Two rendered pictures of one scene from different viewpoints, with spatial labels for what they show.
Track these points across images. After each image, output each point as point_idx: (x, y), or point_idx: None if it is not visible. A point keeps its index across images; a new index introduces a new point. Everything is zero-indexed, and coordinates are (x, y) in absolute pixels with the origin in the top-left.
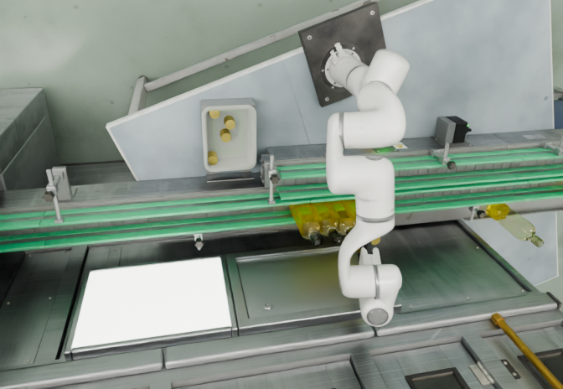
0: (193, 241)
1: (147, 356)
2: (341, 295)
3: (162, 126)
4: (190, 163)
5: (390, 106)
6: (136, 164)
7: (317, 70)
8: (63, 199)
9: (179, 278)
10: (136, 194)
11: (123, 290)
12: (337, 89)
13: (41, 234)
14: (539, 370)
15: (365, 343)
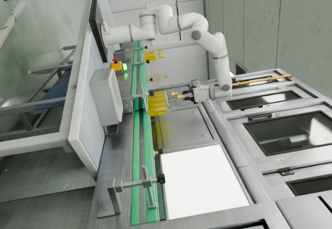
0: None
1: (246, 171)
2: (194, 116)
3: (88, 114)
4: (100, 132)
5: (201, 16)
6: (93, 156)
7: (102, 40)
8: (121, 207)
9: (181, 169)
10: (123, 163)
11: (192, 194)
12: (106, 49)
13: None
14: None
15: (219, 114)
